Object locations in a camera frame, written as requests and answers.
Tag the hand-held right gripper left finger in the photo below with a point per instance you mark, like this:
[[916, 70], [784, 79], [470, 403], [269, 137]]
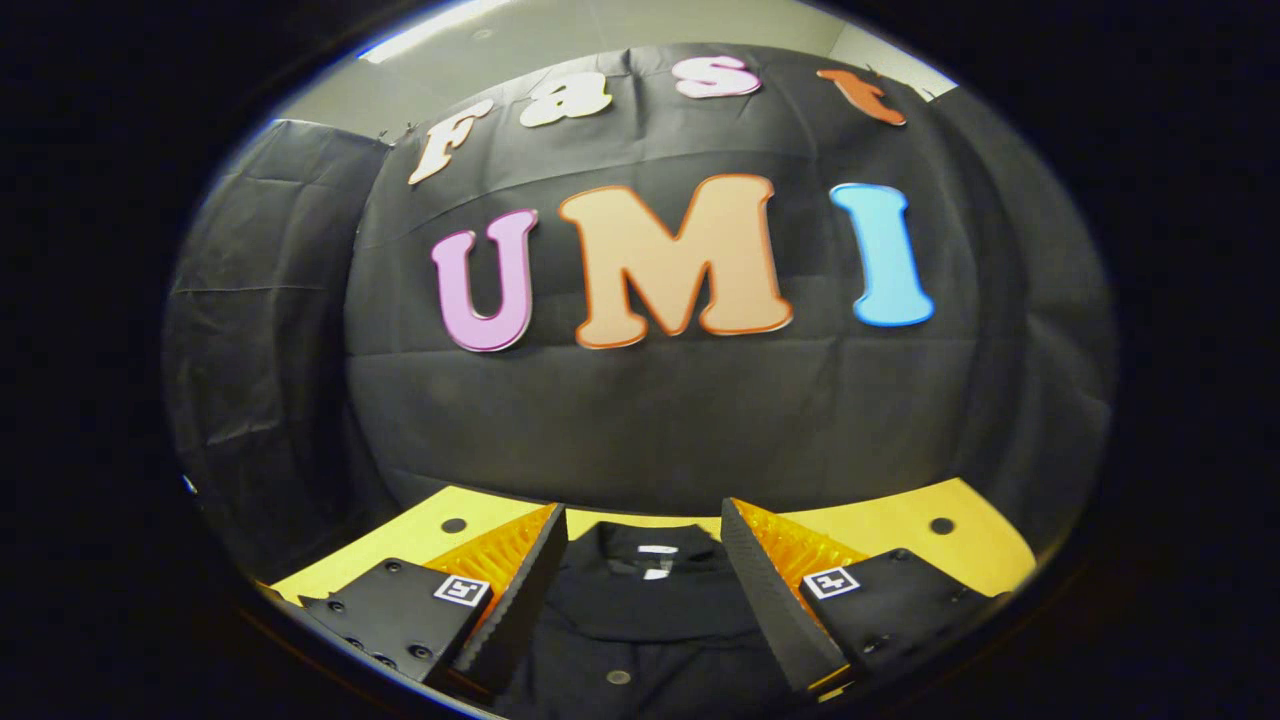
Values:
[[520, 610]]

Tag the black collared shirt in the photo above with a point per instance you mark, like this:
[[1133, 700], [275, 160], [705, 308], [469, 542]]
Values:
[[650, 610]]

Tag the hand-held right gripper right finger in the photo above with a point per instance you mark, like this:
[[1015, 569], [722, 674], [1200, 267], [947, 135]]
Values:
[[775, 610]]

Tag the black backdrop cloth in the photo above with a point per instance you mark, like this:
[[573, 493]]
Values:
[[650, 430]]

